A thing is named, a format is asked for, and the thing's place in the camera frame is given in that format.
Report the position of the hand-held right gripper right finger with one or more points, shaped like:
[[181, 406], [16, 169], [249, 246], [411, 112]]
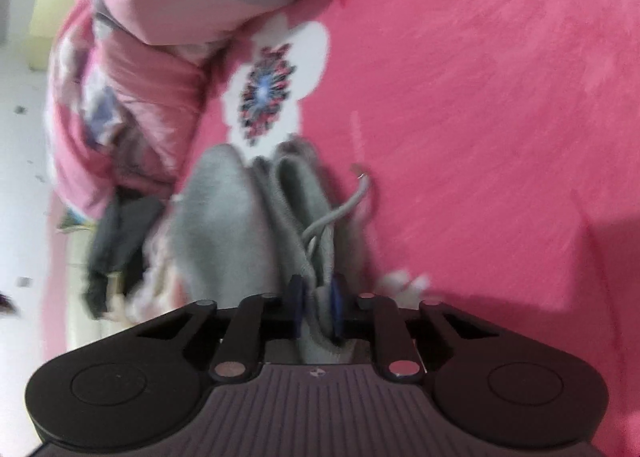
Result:
[[338, 304]]

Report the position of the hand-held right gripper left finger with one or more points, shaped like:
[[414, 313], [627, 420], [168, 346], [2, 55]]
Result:
[[296, 304]]

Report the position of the grey pants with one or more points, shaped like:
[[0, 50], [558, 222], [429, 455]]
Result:
[[225, 237]]

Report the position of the dark grey garment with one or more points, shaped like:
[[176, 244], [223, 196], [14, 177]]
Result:
[[115, 242]]

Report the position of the pink floral bed sheet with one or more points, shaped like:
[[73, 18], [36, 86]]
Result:
[[475, 137]]

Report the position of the pink floral quilt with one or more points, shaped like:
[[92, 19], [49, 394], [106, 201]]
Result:
[[165, 62]]

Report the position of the light green wardrobe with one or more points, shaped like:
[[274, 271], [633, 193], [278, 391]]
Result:
[[55, 7]]

